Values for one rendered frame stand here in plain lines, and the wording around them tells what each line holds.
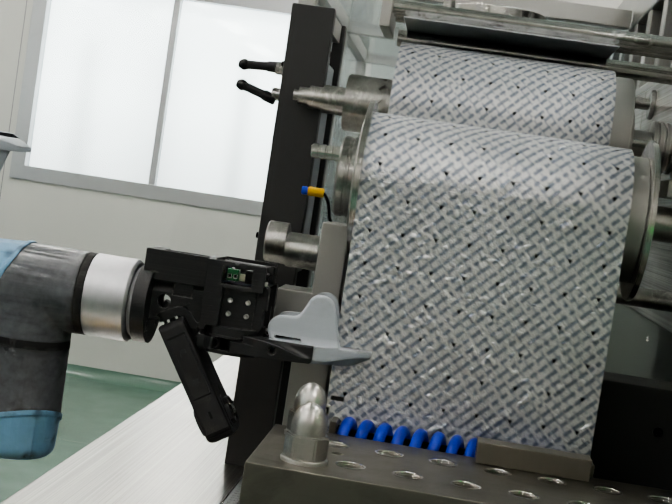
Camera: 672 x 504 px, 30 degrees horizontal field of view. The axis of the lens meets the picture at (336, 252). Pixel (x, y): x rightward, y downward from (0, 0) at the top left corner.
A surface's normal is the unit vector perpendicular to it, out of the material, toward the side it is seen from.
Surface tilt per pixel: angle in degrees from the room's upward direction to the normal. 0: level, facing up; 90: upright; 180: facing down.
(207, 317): 90
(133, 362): 90
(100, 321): 118
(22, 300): 91
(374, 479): 0
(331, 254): 90
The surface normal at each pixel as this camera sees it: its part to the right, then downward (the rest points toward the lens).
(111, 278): -0.01, -0.44
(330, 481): -0.09, 0.04
